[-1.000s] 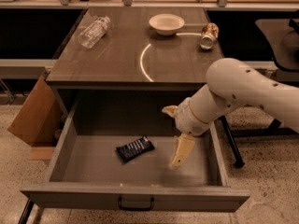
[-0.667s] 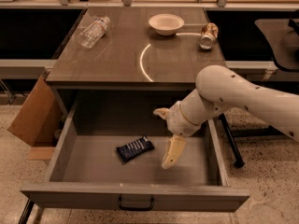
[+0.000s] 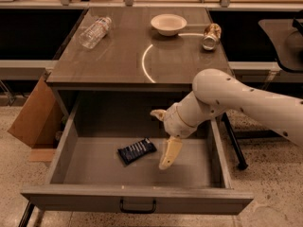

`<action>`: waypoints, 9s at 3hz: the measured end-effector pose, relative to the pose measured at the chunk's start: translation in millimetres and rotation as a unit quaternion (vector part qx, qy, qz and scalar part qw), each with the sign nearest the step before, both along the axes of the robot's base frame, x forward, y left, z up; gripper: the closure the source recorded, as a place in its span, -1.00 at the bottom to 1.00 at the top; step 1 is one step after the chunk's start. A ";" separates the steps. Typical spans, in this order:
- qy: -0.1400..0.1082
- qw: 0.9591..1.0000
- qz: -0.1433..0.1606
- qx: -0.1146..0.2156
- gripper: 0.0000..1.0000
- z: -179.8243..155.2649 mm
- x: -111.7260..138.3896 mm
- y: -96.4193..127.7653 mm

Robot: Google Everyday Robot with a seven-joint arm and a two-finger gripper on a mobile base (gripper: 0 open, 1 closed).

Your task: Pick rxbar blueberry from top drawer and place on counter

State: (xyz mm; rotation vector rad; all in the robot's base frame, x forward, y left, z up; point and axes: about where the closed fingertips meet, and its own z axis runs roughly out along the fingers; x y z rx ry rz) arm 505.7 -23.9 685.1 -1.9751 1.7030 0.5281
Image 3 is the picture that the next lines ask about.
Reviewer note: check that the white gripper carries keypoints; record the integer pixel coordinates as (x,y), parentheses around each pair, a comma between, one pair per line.
(172,121)

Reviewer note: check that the blue rxbar wrapper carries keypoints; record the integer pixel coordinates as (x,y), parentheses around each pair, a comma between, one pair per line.
(136,150)

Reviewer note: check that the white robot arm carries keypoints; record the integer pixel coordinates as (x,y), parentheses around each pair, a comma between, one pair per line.
(214,92)

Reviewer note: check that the grey open drawer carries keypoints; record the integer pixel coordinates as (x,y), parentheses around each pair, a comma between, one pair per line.
(87,174)

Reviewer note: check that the grey cabinet counter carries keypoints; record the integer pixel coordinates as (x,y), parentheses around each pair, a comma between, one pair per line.
(133,56)

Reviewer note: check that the black table leg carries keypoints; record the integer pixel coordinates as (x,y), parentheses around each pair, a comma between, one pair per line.
(242,163)

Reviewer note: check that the white bowl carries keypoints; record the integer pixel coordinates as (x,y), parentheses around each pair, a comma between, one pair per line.
(168,24)

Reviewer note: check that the tipped metal can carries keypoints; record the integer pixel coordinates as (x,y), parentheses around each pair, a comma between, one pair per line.
(211,37)

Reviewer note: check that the clear plastic water bottle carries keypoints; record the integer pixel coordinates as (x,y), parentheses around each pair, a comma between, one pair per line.
(93,34)

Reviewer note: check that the brown cardboard box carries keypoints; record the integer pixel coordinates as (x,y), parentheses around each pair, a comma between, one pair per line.
(39,119)

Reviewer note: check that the black chair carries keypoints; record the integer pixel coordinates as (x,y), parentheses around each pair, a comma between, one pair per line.
(286,36)

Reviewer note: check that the black drawer handle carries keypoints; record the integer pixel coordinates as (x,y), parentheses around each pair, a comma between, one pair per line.
(128,207)

